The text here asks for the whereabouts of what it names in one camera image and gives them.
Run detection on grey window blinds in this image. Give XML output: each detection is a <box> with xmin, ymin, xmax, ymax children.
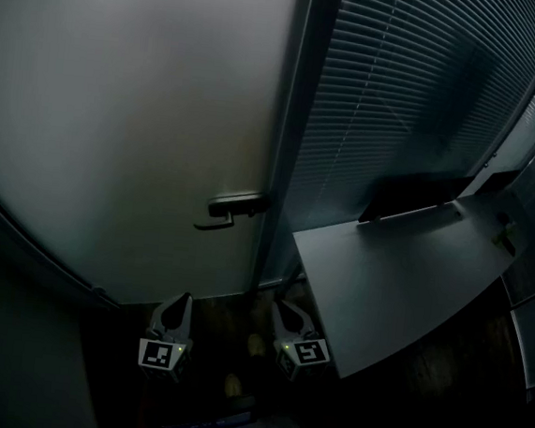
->
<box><xmin>280</xmin><ymin>0</ymin><xmax>535</xmax><ymax>257</ymax></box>

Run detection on dark metal door frame post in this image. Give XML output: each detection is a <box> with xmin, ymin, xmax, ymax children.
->
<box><xmin>248</xmin><ymin>0</ymin><xmax>347</xmax><ymax>303</ymax></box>

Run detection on white desk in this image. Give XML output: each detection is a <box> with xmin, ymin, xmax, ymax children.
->
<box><xmin>278</xmin><ymin>170</ymin><xmax>535</xmax><ymax>397</ymax></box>

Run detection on person's left shoe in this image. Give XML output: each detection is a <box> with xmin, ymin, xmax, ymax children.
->
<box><xmin>222</xmin><ymin>372</ymin><xmax>246</xmax><ymax>401</ymax></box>

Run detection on person's shoe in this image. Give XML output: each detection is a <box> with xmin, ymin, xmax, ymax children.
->
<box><xmin>222</xmin><ymin>372</ymin><xmax>246</xmax><ymax>401</ymax></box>
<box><xmin>245</xmin><ymin>332</ymin><xmax>270</xmax><ymax>359</ymax></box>

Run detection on person's right shoe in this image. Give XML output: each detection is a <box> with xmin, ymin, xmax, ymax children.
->
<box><xmin>245</xmin><ymin>332</ymin><xmax>270</xmax><ymax>359</ymax></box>

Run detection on small dark desk object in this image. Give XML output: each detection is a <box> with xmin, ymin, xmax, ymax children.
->
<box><xmin>490</xmin><ymin>210</ymin><xmax>523</xmax><ymax>258</ymax></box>

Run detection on large dark monitor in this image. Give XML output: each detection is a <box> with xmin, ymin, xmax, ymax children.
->
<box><xmin>356</xmin><ymin>165</ymin><xmax>477</xmax><ymax>235</ymax></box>

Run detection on dark metal door handle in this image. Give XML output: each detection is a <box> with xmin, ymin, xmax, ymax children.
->
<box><xmin>193</xmin><ymin>185</ymin><xmax>272</xmax><ymax>238</ymax></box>

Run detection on frosted glass door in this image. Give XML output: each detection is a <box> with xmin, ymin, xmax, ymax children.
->
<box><xmin>0</xmin><ymin>0</ymin><xmax>303</xmax><ymax>321</ymax></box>

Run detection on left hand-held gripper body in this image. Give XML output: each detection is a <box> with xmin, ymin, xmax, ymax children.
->
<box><xmin>135</xmin><ymin>321</ymin><xmax>198</xmax><ymax>387</ymax></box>

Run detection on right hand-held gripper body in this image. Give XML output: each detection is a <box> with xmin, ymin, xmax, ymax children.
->
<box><xmin>270</xmin><ymin>327</ymin><xmax>335</xmax><ymax>387</ymax></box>

